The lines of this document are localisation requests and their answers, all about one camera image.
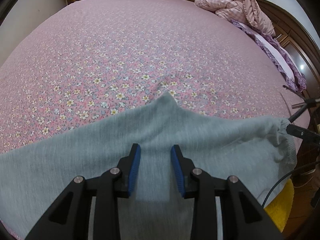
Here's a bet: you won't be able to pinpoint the purple ruffled pillow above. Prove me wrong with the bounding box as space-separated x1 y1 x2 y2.
231 20 307 93

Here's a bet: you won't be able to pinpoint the pink quilted comforter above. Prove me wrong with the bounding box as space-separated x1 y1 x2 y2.
194 0 276 37

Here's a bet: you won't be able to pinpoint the pink floral bed sheet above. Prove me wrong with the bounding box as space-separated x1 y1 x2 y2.
1 0 300 155

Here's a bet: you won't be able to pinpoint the black cable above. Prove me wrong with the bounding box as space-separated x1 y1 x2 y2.
261 100 320 208

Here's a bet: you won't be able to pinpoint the grey fleece pants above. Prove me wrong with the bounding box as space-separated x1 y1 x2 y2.
1 94 297 239

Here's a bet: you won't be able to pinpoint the dark wooden headboard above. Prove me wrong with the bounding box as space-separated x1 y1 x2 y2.
256 0 319 97

